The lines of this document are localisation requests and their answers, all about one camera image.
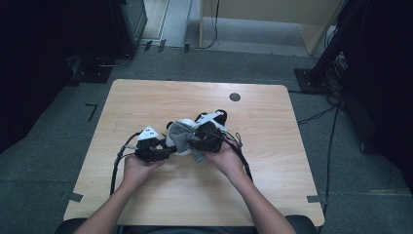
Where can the black stand base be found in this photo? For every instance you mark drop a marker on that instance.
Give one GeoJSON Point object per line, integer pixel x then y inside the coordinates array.
{"type": "Point", "coordinates": [92, 74]}

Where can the black metal stand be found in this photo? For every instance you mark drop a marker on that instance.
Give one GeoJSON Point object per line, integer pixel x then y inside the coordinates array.
{"type": "Point", "coordinates": [328, 55]}

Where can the dark monitor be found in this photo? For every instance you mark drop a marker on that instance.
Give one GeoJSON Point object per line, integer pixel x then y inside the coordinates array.
{"type": "Point", "coordinates": [133, 19]}

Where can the grey tape strip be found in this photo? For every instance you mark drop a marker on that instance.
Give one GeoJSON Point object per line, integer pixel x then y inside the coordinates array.
{"type": "Point", "coordinates": [75, 197]}
{"type": "Point", "coordinates": [313, 199]}

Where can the dark floor tape piece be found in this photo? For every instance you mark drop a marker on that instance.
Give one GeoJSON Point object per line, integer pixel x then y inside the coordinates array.
{"type": "Point", "coordinates": [186, 47]}
{"type": "Point", "coordinates": [162, 45]}
{"type": "Point", "coordinates": [147, 45]}

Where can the panda plush toy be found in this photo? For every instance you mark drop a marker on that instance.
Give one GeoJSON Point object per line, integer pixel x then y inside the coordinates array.
{"type": "Point", "coordinates": [186, 123]}

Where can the person's right hand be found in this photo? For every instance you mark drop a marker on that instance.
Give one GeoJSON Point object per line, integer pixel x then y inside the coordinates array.
{"type": "Point", "coordinates": [229, 161]}

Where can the dark curtain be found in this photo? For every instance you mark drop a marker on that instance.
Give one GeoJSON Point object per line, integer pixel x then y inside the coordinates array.
{"type": "Point", "coordinates": [383, 81]}
{"type": "Point", "coordinates": [39, 65]}

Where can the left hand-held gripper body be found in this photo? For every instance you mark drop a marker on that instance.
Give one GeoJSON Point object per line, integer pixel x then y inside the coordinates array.
{"type": "Point", "coordinates": [147, 149]}

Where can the person's left hand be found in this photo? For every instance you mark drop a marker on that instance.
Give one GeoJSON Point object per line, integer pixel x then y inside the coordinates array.
{"type": "Point", "coordinates": [136, 172]}

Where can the dark round table grommet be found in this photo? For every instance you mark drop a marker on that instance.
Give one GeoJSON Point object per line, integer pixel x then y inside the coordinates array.
{"type": "Point", "coordinates": [234, 97]}

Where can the beige wooden cabinet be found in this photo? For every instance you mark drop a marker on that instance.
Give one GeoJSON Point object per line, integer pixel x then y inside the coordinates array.
{"type": "Point", "coordinates": [259, 8]}

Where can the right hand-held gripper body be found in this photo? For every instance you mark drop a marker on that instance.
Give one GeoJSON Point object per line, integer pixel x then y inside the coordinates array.
{"type": "Point", "coordinates": [209, 136]}

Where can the grey cloth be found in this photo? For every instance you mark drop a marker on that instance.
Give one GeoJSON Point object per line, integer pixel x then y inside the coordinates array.
{"type": "Point", "coordinates": [181, 136]}

